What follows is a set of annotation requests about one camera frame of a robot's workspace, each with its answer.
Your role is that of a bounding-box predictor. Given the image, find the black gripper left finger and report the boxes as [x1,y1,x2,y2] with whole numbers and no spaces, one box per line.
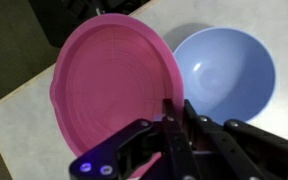
[68,98,202,180]

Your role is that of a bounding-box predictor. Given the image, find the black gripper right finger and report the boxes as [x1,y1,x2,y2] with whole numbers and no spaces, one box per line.
[182,99,288,180]

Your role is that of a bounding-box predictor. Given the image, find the pink plastic bowl lid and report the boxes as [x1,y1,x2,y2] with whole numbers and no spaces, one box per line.
[49,13,186,179]

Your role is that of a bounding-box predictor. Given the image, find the light blue plastic bowl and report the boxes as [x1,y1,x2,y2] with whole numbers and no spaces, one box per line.
[172,26,277,126]

